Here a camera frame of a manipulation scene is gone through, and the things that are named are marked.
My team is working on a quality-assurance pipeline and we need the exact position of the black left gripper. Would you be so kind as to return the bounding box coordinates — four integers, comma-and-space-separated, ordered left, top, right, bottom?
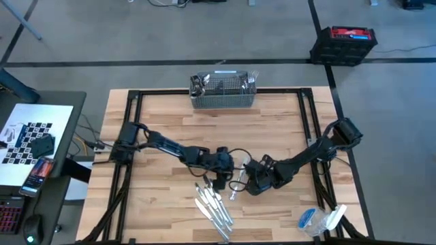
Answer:
185, 145, 245, 191

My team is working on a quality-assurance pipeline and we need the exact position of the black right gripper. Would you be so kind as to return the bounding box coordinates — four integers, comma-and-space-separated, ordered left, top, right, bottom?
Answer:
238, 154, 279, 197

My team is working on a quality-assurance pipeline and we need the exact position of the grey plastic silverware basket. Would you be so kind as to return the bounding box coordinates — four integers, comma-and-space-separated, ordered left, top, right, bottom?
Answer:
189, 69, 258, 110

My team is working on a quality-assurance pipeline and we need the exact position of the glass cleaner spray bottle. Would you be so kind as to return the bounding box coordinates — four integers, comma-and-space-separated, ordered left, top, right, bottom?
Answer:
297, 203, 349, 238

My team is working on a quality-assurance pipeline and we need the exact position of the red and black toolbox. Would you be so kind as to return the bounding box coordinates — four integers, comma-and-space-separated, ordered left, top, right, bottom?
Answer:
309, 25, 379, 67

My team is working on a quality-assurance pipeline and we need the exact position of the black side desk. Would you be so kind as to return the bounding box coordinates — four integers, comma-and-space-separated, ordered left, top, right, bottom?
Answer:
0, 89, 88, 245

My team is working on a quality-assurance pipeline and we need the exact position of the smartphone with lit screen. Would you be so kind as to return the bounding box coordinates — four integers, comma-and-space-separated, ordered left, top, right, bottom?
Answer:
18, 156, 57, 198

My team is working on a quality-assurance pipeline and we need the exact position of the white checkerboard calibration board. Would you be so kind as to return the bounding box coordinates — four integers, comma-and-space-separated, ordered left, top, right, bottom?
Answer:
0, 102, 75, 187

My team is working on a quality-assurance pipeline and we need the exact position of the black computer mouse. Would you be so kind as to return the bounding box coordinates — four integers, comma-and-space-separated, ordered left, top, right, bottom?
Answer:
22, 213, 46, 245

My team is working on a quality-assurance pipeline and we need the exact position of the black backlit keyboard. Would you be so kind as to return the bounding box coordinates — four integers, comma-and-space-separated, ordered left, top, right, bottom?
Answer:
0, 195, 27, 235

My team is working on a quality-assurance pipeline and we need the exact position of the dark blue furniture leg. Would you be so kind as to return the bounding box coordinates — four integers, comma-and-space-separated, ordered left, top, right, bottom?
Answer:
0, 66, 42, 104

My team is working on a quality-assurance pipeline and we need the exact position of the black floor box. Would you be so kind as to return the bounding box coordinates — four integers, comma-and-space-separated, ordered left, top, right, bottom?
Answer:
403, 0, 426, 11

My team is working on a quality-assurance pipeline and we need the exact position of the grey metal pole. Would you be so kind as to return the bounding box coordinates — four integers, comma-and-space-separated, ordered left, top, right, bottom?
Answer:
0, 0, 44, 41

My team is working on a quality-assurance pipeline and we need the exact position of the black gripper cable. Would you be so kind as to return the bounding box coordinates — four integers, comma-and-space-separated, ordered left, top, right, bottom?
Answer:
226, 147, 253, 163

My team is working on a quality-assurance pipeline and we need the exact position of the black aluminium table frame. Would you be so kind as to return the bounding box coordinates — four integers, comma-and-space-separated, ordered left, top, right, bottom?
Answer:
78, 88, 375, 245

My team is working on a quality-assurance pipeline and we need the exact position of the yellow cable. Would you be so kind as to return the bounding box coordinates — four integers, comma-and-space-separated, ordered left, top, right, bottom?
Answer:
73, 134, 90, 154

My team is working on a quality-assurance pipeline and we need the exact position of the white floor cable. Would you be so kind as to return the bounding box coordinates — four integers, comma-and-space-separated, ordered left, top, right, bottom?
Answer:
147, 0, 191, 9

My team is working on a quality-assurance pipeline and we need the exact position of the thin black floor cable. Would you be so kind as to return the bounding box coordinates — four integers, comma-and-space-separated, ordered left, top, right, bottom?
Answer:
373, 43, 436, 54

